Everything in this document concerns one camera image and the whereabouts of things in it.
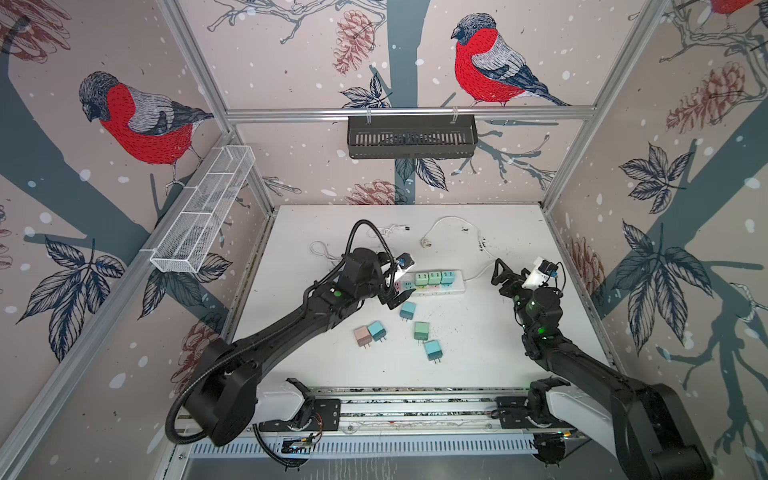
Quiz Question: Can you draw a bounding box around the teal charger plug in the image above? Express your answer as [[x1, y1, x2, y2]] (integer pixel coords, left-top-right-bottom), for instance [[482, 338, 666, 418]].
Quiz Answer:
[[441, 271, 456, 285], [399, 301, 417, 321], [424, 340, 443, 363]]

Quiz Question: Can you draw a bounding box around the green charger plug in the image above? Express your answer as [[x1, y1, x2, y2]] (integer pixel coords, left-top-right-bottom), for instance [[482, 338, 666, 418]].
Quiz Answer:
[[413, 322, 430, 342], [428, 271, 442, 285], [414, 272, 429, 287]]

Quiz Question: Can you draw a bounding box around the teal charger plug bottom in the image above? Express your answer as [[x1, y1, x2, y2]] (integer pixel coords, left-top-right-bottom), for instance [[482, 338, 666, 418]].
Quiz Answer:
[[424, 340, 443, 363]]

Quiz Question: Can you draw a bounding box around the white multicolour power strip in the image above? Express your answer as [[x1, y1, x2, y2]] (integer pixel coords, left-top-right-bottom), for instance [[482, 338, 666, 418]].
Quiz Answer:
[[400, 215, 497, 297]]

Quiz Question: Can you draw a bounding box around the white square power socket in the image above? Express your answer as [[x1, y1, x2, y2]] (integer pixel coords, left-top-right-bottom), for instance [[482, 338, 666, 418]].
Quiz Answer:
[[367, 224, 411, 239]]

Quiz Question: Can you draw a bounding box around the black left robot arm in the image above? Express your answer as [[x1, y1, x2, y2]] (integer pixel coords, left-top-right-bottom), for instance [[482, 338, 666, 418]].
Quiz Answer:
[[164, 219, 415, 446]]

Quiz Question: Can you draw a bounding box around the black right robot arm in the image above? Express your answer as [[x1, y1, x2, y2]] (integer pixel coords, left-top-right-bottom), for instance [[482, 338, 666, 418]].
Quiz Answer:
[[491, 259, 714, 479]]

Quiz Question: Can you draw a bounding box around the pink USB charger plug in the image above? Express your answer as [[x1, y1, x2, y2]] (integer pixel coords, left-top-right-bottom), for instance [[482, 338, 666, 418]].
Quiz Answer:
[[353, 326, 373, 348]]

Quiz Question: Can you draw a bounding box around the teal charger beside pink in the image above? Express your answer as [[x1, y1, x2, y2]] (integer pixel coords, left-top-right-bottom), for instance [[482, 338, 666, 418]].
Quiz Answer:
[[367, 321, 387, 341]]

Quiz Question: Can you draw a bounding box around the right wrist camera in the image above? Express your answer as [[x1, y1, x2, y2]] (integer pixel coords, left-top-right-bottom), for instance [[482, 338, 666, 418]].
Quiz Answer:
[[522, 257, 559, 290]]

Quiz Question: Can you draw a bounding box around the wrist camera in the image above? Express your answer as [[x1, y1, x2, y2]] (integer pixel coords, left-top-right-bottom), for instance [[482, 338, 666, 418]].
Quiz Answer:
[[392, 252, 415, 283], [522, 257, 559, 290]]

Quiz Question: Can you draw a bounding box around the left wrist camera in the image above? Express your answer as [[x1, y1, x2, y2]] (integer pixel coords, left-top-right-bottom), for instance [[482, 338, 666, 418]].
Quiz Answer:
[[392, 252, 415, 283]]

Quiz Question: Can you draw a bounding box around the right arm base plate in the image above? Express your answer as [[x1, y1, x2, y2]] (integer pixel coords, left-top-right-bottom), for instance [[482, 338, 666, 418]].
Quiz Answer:
[[490, 396, 576, 431]]

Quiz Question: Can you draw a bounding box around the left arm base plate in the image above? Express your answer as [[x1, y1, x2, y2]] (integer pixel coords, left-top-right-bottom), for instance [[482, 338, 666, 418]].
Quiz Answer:
[[258, 399, 341, 433]]

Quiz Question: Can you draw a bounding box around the black wire wall basket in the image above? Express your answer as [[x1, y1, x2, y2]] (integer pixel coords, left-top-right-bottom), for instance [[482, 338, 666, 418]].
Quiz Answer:
[[347, 115, 478, 160]]

